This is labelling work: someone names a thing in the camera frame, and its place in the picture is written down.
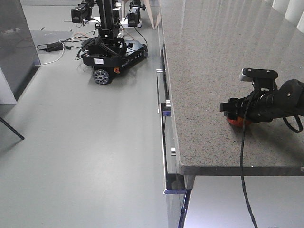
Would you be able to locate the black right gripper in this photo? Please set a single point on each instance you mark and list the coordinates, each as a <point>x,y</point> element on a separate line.
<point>255,107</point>

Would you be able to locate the red yellow apple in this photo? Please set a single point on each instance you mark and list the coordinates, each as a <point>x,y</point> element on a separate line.
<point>239,122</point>

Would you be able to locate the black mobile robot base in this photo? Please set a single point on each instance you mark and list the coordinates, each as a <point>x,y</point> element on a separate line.
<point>108,53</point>

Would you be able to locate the grey kitchen counter island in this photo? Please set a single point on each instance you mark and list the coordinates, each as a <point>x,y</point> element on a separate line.
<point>207,43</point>

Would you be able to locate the black power adapter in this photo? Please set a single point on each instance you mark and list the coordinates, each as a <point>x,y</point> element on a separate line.
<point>51,47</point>

